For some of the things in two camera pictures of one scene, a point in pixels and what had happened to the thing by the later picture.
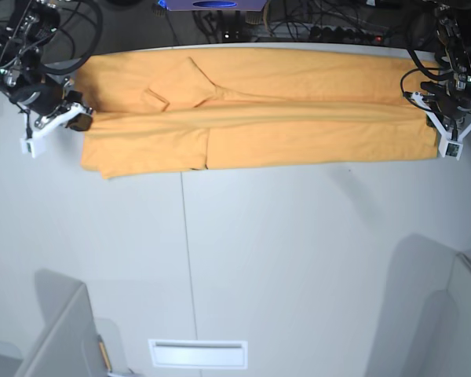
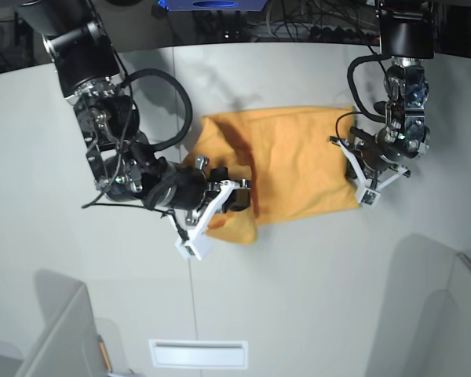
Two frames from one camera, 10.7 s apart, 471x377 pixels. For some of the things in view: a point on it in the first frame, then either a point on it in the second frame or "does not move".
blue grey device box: (215, 5) does not move
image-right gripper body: (452, 102) → (381, 150)
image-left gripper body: (47, 100) → (183, 187)
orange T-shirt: (196, 108) → (292, 158)
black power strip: (341, 34) does not move
